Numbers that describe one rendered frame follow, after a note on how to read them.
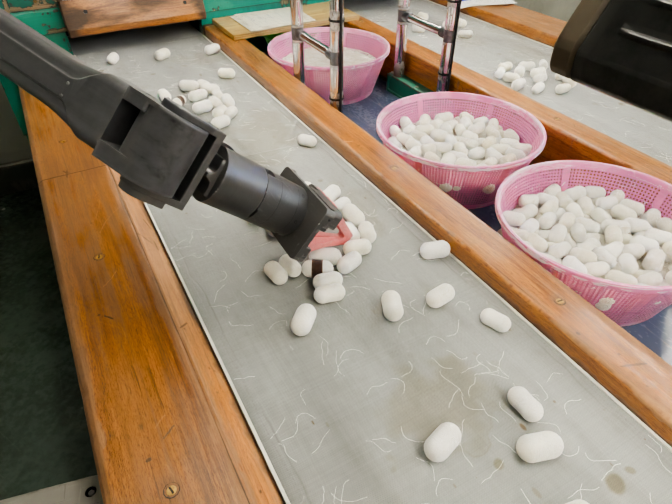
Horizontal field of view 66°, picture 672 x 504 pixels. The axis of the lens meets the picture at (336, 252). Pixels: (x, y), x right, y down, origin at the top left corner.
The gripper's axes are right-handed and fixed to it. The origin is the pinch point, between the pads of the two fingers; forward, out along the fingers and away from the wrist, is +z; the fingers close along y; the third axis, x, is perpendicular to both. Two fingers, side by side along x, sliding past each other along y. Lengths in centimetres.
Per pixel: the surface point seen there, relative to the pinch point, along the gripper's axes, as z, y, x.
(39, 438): 9, 51, 93
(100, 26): -14, 83, 5
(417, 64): 33, 45, -28
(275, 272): -7.2, -1.9, 6.6
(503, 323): 5.9, -19.5, -4.5
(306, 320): -7.4, -10.1, 6.7
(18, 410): 6, 62, 96
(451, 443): -3.8, -27.4, 3.9
